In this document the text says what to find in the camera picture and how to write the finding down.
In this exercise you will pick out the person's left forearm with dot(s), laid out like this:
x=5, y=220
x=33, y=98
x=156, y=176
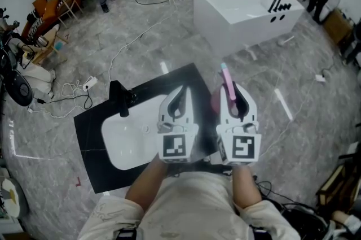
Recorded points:
x=146, y=179

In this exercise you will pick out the wooden frame rack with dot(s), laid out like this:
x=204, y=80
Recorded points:
x=338, y=185

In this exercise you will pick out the black vanity cabinet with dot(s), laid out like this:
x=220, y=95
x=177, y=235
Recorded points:
x=90, y=134

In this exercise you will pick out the white power strip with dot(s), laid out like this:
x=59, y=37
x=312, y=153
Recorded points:
x=90, y=83

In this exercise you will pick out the person's right forearm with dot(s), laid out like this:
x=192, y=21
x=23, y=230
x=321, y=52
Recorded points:
x=245, y=188

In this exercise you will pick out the pink soap bottle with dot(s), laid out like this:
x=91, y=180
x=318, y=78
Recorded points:
x=229, y=83

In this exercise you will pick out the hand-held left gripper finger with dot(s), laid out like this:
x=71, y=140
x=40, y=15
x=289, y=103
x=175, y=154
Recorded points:
x=163, y=111
x=189, y=113

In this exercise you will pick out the white sink basin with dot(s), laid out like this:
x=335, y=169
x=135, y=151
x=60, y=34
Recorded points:
x=127, y=143

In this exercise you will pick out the black sink faucet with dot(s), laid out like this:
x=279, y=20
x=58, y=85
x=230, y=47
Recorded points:
x=118, y=96

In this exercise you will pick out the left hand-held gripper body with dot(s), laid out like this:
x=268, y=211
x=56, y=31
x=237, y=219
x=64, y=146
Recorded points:
x=175, y=145

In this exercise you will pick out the black waist device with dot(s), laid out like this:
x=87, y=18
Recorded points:
x=217, y=169

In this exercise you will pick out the brown cardboard box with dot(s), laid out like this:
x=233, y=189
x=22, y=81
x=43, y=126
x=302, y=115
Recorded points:
x=337, y=25

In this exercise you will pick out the person's beige shirt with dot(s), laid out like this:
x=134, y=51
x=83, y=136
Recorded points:
x=191, y=205

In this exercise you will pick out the white rectangular bathtub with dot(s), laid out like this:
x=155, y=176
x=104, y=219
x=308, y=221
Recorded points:
x=231, y=8

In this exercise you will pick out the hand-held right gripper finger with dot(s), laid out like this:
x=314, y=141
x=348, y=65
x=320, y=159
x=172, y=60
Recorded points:
x=253, y=111
x=224, y=111

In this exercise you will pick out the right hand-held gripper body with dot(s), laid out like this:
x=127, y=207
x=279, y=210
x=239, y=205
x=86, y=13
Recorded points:
x=239, y=148

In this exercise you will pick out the orange bag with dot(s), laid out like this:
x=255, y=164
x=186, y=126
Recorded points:
x=46, y=7

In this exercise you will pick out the white power adapter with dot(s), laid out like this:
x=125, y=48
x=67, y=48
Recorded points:
x=320, y=78

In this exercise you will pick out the wooden chair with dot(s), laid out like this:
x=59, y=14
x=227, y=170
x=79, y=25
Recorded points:
x=70, y=6

